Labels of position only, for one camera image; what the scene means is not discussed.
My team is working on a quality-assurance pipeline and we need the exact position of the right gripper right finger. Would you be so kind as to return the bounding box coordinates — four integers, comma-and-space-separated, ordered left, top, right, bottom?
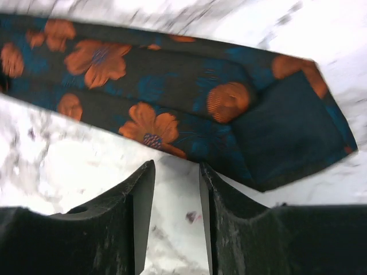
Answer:
200, 163, 366, 275

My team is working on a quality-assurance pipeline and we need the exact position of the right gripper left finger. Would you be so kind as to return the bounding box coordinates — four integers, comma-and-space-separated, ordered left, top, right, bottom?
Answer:
1, 160, 155, 275

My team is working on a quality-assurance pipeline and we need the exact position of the black orange floral tie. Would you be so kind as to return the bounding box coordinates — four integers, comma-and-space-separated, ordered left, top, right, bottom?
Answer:
1, 14, 357, 191

